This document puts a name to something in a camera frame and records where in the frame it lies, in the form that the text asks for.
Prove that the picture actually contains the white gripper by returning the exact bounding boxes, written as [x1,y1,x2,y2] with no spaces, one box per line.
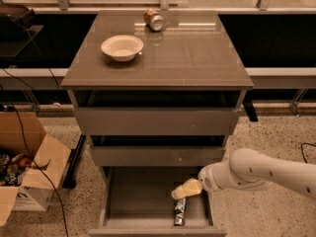
[171,161,236,199]

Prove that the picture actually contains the silver blue redbull can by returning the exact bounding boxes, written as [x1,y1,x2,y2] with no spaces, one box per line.
[174,198,187,226]

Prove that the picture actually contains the grey top drawer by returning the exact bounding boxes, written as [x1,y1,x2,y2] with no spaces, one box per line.
[67,89,246,136]

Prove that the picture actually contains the white bowl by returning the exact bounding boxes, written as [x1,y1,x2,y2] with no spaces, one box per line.
[101,35,143,62]

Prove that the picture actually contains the grey bottom drawer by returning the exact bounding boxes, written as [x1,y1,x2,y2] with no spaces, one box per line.
[89,167,226,237]

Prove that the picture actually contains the tan soda can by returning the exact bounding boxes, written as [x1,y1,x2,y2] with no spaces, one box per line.
[143,8,164,32]

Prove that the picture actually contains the open cardboard box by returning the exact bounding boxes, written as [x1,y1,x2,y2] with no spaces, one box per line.
[0,112,70,226]

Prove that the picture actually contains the grey drawer cabinet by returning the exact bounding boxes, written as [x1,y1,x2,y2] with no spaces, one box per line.
[60,9,255,237]

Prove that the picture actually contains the items inside cardboard box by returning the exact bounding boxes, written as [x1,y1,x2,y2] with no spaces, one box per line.
[0,151,51,187]

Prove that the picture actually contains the grey middle drawer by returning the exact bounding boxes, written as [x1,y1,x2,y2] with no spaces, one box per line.
[90,135,226,167]

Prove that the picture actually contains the black metal floor bar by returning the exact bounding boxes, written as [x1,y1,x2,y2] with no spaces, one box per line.
[62,134,86,189]

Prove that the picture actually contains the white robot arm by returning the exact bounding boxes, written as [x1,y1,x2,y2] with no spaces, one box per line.
[171,148,316,199]

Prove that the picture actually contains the black cable on floor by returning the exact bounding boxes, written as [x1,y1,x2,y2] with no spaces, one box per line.
[0,67,69,237]

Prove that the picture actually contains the grey drawer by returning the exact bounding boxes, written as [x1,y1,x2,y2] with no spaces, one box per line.
[90,135,226,167]
[89,167,226,237]
[67,89,246,136]

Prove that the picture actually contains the black device on shelf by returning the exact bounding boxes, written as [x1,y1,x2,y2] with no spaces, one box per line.
[0,5,35,40]

